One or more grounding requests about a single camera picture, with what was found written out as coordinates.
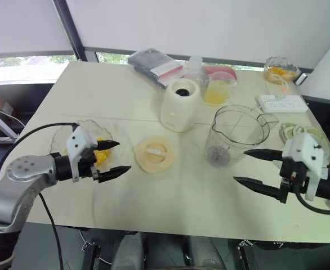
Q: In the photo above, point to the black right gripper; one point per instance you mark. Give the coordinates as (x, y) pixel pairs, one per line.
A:
(290, 171)

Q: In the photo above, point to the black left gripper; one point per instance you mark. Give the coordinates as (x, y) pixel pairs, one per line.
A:
(84, 167)

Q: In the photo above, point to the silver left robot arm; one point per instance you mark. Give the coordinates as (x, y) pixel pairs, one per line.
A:
(24, 171)

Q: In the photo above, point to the cream blender lid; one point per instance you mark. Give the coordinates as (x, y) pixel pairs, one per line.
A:
(153, 153)

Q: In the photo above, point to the clear blender jar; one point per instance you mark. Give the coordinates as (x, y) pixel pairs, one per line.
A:
(232, 135)

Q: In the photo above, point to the wavy clear glass bowl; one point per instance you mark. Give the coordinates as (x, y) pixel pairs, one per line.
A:
(60, 137)

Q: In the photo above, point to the white power strip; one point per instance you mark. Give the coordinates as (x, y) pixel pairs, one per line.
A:
(283, 104)

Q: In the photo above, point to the cream blender base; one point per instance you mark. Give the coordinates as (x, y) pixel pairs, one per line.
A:
(179, 112)

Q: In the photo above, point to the measuring cup with yellow juice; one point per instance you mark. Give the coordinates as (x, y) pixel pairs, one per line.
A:
(217, 92)

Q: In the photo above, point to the grey rounded leg shape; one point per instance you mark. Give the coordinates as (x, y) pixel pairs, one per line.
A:
(128, 253)
(204, 253)

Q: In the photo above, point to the small black device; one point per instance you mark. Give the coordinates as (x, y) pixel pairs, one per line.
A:
(301, 79)

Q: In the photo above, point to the zip bag of dark cloths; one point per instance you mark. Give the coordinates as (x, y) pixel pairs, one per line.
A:
(151, 63)

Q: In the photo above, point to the small glass bowl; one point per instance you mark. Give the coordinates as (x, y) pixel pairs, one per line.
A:
(280, 63)

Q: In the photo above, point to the red flat item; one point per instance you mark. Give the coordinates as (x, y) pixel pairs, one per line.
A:
(214, 68)

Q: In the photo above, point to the clear plastic bottle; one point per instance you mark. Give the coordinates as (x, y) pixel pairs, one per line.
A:
(194, 67)

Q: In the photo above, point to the white roller blind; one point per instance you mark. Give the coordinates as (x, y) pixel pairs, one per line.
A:
(210, 25)
(18, 22)

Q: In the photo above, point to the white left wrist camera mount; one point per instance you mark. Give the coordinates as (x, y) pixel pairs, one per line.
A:
(79, 140)

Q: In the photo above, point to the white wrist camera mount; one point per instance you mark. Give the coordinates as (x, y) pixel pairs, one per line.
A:
(303, 149)
(79, 140)

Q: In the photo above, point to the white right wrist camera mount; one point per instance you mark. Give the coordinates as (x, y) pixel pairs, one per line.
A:
(303, 149)

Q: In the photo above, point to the black table frame bracket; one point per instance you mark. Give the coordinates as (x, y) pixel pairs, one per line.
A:
(93, 251)
(244, 254)

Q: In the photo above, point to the dark window frame post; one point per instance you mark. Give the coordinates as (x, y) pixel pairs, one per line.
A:
(69, 28)

